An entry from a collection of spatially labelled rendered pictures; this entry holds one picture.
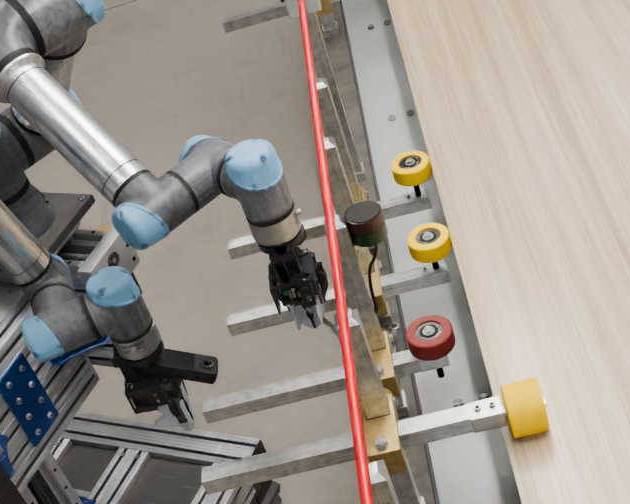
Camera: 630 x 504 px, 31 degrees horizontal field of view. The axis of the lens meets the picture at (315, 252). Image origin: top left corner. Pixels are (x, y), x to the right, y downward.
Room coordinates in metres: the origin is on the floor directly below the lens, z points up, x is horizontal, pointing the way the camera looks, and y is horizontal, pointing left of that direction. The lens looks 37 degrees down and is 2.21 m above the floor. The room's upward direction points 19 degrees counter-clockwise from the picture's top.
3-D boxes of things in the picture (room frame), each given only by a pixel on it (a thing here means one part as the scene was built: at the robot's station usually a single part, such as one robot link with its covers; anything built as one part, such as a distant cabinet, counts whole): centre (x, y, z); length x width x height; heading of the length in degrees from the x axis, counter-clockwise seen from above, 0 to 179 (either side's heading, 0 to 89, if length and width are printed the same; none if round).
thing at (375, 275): (1.69, -0.08, 0.81); 0.14 x 0.06 x 0.05; 172
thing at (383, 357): (1.44, -0.04, 0.85); 0.14 x 0.06 x 0.05; 172
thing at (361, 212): (1.46, -0.09, 1.04); 0.06 x 0.06 x 0.22; 82
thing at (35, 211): (1.94, 0.54, 1.09); 0.15 x 0.15 x 0.10
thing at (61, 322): (1.48, 0.43, 1.12); 0.11 x 0.11 x 0.08; 8
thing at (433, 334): (1.41, -0.14, 0.85); 0.08 x 0.08 x 0.11
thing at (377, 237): (1.46, -0.09, 1.11); 0.06 x 0.06 x 0.02
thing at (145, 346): (1.47, 0.32, 1.05); 0.08 x 0.08 x 0.05
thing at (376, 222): (1.46, -0.09, 1.14); 0.06 x 0.06 x 0.02
